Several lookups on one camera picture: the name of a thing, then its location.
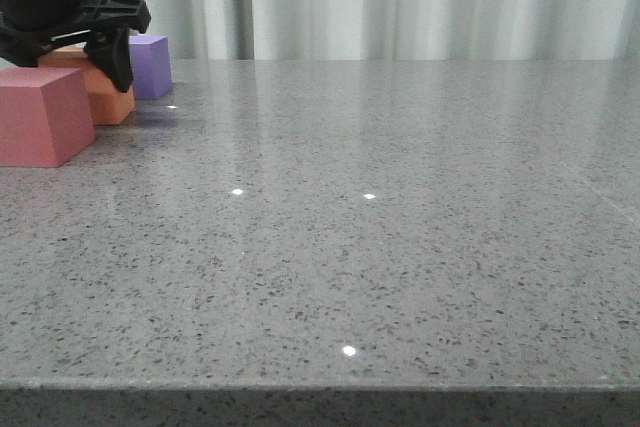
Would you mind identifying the orange foam cube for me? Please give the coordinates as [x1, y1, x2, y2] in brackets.
[38, 46, 135, 125]

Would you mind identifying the pink foam cube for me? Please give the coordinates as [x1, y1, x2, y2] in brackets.
[1, 67, 95, 167]

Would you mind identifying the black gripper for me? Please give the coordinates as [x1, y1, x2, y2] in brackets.
[1, 0, 151, 93]

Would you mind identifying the pale green curtain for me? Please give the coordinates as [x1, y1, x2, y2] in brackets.
[145, 0, 639, 60]

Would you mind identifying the purple foam cube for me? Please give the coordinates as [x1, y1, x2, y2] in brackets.
[129, 35, 172, 100]

